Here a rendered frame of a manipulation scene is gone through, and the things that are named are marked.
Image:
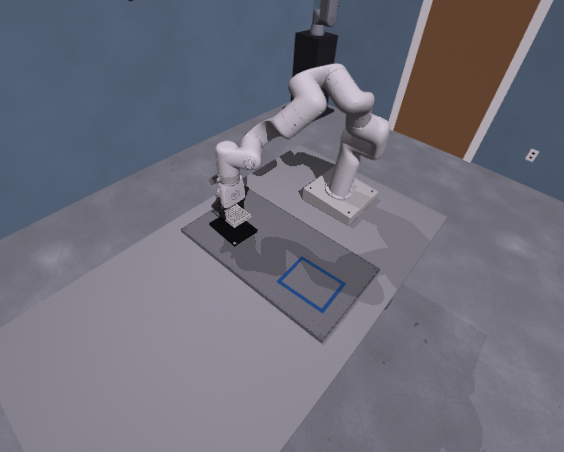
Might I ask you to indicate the blue tape outline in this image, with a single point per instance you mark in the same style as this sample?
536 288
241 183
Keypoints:
302 297

